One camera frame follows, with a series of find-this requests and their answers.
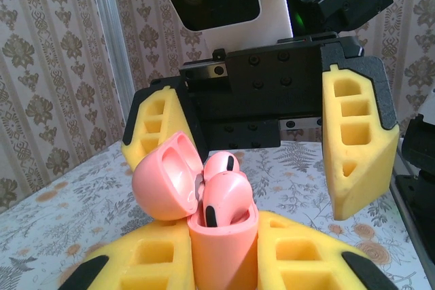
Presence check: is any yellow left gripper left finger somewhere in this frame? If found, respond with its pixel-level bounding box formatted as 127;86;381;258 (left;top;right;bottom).
59;220;196;290

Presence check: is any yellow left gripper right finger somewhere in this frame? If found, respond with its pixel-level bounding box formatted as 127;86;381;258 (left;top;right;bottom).
256;210;398;290

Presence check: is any pink wireless earbud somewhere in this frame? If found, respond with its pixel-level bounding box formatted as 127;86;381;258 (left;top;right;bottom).
202;170;253;228
203;150;241;181

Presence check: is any pink earbud charging case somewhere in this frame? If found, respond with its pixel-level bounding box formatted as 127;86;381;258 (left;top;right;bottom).
130;130;261;290

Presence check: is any floral patterned table cover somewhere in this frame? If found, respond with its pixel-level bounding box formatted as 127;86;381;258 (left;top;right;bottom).
0;139;425;290

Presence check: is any aluminium frame post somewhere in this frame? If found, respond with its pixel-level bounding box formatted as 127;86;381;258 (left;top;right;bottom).
87;0;137;109

